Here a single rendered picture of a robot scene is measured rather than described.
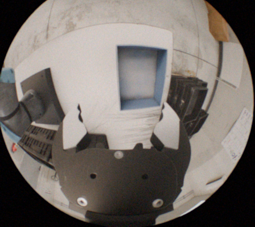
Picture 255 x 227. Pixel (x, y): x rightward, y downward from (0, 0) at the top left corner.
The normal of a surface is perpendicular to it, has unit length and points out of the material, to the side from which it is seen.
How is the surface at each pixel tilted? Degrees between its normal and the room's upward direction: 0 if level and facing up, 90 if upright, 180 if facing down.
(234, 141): 90
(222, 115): 90
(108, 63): 0
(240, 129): 90
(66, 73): 0
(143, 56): 0
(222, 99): 90
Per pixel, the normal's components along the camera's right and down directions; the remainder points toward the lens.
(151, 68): 0.13, 0.48
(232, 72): -0.99, 0.08
